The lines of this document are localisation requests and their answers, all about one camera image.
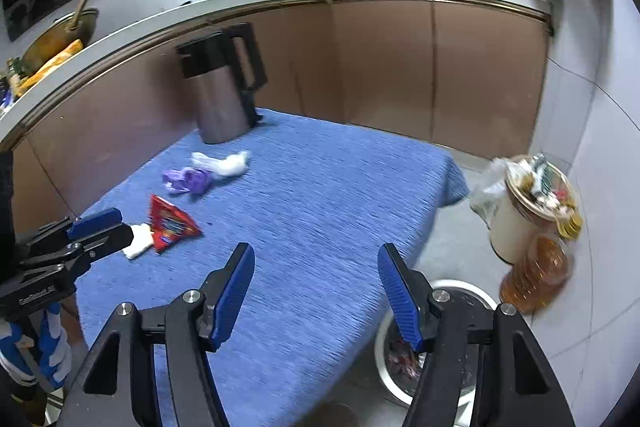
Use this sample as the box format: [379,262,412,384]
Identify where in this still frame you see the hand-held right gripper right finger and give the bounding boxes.
[376,243,571,427]

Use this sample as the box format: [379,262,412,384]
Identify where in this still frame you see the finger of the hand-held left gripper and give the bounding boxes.
[50,223,136,275]
[15,207,125,253]

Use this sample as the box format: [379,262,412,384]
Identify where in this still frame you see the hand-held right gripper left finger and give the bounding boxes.
[57,242,257,427]

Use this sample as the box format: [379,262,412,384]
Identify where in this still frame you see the white tissue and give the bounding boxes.
[121,223,156,260]

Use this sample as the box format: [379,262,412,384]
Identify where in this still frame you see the red brown snack wrapper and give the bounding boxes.
[387,339,426,380]

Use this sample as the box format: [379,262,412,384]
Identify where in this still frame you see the round steel bin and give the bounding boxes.
[374,279,501,410]

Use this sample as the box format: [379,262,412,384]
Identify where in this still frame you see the red snack packet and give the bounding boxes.
[149,194,203,254]

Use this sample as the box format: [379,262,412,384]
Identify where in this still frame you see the purple wrapper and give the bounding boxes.
[162,167,215,196]

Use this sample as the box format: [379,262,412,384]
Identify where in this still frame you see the blue terry towel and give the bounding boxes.
[72,108,471,427]

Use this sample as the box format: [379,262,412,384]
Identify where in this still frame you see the clear plastic wrap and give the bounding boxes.
[191,150,251,180]

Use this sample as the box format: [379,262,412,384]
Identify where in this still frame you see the beige full bin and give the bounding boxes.
[489,159,583,265]

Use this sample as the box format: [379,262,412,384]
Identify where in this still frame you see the clear plastic bag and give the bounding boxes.
[469,155,511,228]

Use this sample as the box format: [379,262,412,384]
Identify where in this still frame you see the cooking oil bottle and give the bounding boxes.
[500,214,583,314]

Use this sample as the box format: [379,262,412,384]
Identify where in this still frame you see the yellow snack bag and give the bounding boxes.
[15,39,83,92]

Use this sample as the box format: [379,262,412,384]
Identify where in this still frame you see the steel electric kettle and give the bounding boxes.
[175,23,268,145]

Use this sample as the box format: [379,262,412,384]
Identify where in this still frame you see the pile of rubbish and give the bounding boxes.
[507,154,583,220]

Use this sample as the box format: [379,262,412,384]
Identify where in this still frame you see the white kitchen countertop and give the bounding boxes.
[0,0,553,142]

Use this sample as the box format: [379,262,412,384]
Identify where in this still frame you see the brown kitchen cabinets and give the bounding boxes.
[10,0,551,218]

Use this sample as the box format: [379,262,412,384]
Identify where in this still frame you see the brass wok with handle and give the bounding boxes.
[22,0,110,72]

